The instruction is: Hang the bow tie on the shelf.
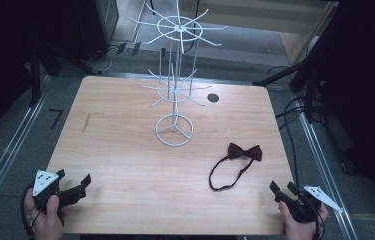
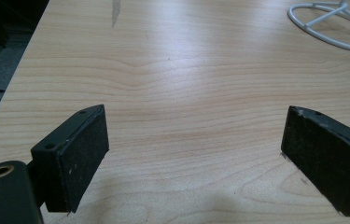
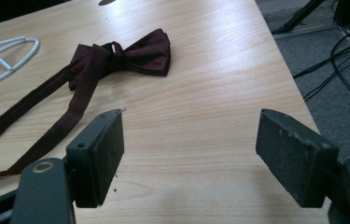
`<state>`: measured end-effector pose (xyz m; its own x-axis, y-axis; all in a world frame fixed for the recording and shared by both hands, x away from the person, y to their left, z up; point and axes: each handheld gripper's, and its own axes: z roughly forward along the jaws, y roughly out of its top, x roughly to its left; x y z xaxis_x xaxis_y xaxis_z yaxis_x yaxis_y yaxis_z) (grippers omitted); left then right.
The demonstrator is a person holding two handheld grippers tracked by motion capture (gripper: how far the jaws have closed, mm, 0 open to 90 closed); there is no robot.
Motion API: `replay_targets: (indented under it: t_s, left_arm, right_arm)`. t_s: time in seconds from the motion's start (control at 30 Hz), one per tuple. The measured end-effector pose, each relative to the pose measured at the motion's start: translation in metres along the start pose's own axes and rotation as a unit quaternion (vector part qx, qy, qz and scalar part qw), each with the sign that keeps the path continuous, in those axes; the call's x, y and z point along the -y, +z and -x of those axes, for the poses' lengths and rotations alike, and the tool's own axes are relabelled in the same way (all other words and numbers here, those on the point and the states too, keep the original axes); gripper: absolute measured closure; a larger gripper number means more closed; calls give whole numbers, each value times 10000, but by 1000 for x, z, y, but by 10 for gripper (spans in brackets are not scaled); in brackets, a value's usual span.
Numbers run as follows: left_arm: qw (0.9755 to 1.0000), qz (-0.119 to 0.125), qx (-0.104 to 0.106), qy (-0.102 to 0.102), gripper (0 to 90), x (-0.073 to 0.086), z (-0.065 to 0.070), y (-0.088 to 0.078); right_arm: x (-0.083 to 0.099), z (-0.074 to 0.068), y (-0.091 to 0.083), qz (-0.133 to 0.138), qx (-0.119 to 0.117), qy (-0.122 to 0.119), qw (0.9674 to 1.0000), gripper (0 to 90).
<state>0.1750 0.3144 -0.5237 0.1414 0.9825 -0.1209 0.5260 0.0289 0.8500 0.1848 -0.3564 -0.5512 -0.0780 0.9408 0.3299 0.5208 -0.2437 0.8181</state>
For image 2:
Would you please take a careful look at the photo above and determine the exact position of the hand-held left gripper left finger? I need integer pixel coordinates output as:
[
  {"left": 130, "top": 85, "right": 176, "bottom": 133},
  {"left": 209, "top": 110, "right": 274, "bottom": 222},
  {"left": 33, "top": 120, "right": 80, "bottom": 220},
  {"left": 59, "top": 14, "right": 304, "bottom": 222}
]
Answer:
[{"left": 30, "top": 104, "right": 110, "bottom": 214}]

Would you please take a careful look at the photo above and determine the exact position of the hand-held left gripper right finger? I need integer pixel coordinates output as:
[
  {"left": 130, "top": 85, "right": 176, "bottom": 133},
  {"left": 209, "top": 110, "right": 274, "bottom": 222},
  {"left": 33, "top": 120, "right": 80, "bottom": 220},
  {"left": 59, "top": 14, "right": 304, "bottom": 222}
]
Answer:
[{"left": 280, "top": 105, "right": 350, "bottom": 218}]

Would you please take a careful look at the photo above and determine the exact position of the white wire rack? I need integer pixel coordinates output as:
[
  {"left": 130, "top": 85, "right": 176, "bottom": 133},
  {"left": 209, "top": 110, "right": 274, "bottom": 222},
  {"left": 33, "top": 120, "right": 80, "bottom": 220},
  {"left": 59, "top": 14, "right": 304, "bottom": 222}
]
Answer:
[{"left": 287, "top": 0, "right": 350, "bottom": 53}]

